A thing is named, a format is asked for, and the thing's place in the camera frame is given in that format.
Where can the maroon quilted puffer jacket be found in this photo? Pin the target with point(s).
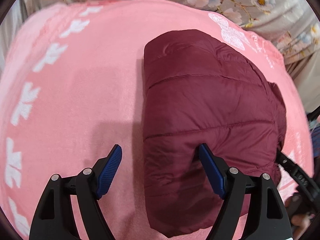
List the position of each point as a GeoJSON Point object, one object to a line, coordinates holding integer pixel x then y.
{"type": "Point", "coordinates": [200, 90]}

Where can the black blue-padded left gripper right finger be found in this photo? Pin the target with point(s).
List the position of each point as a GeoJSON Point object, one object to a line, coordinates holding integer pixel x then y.
{"type": "Point", "coordinates": [266, 217]}

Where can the person's right hand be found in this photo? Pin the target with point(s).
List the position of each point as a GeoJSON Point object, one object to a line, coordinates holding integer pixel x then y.
{"type": "Point", "coordinates": [300, 221]}

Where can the pink fleece blanket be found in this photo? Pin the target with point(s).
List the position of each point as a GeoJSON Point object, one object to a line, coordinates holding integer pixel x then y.
{"type": "Point", "coordinates": [73, 87]}

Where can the grey floral bedding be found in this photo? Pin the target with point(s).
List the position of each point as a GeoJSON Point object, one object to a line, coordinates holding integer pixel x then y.
{"type": "Point", "coordinates": [291, 25]}

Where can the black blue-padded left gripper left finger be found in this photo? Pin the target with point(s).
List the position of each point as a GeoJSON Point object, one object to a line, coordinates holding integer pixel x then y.
{"type": "Point", "coordinates": [54, 217]}

